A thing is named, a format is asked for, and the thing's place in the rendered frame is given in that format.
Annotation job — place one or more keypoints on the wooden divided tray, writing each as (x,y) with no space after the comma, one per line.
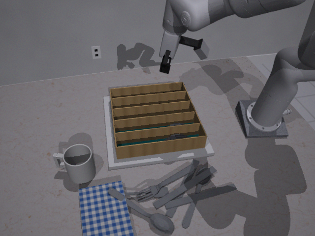
(152,106)

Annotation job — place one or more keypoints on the grey mug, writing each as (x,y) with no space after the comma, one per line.
(79,163)

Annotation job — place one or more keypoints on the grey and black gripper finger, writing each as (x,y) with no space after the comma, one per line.
(164,66)

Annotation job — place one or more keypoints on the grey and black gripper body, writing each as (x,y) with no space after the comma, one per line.
(170,41)

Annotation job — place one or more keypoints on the blue and white checked towel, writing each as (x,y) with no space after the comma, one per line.
(102,214)

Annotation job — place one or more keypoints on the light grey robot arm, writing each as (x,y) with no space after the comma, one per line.
(291,64)

